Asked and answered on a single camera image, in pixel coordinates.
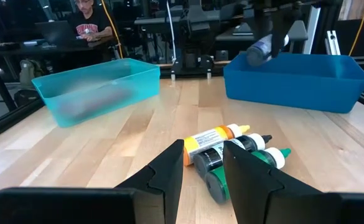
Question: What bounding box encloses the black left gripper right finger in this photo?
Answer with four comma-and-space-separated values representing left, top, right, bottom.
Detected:
222, 140, 364, 224

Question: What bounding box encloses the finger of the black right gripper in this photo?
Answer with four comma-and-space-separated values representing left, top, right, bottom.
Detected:
270, 12, 298, 59
252, 14, 273, 43

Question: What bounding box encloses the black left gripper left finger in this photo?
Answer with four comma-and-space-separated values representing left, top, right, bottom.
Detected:
0, 139, 185, 224

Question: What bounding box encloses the purple ink bottle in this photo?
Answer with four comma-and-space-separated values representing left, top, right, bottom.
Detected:
246, 33, 290, 67

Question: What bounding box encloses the green ink bottle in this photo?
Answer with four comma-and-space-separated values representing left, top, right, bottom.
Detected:
204, 147, 292, 205

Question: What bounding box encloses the large dark blue plastic bin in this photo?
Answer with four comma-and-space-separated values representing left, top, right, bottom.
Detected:
223, 52, 364, 114

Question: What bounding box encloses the black ink bottle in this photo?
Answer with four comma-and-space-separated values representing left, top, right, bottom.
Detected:
193, 133, 273, 180

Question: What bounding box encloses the yellow ink bottle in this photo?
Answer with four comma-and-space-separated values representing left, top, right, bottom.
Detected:
183, 123, 251, 167

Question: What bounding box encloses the teal translucent plastic bin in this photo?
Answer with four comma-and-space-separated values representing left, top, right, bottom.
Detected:
31, 58, 161, 128

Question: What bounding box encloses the black bag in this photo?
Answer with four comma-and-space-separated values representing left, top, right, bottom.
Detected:
13, 88, 42, 108

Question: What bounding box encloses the person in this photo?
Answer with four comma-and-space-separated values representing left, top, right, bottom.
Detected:
68, 0, 114, 43

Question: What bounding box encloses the olive backpack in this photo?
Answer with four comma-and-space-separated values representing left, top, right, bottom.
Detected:
19, 58, 45, 88

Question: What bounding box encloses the black desk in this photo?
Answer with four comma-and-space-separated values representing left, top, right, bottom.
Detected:
0, 35, 117, 113

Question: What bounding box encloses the black laptop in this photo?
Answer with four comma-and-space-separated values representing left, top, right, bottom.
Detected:
34, 20, 89, 47

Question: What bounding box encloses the silver metal post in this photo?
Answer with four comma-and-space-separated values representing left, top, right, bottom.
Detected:
302, 4, 321, 55

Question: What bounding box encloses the white metal bracket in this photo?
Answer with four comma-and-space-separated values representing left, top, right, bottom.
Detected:
324, 30, 341, 56

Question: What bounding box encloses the yellow cable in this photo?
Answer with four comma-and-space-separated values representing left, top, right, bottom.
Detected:
100, 0, 123, 59
348, 0, 364, 57

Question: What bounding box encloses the thin white cable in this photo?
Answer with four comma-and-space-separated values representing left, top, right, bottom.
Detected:
166, 0, 178, 63

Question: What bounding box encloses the black aluminium table frame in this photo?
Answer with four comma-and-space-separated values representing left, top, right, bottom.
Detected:
0, 54, 364, 146

